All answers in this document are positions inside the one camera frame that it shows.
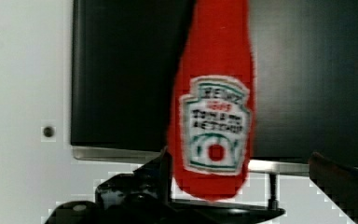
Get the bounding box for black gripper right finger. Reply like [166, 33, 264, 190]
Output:
[308, 152, 358, 224]

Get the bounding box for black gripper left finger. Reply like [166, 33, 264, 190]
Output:
[45, 150, 285, 224]

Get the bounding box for red plush ketchup bottle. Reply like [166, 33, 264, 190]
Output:
[168, 0, 255, 201]

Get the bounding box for black and steel toaster oven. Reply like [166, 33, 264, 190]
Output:
[70, 0, 358, 175]

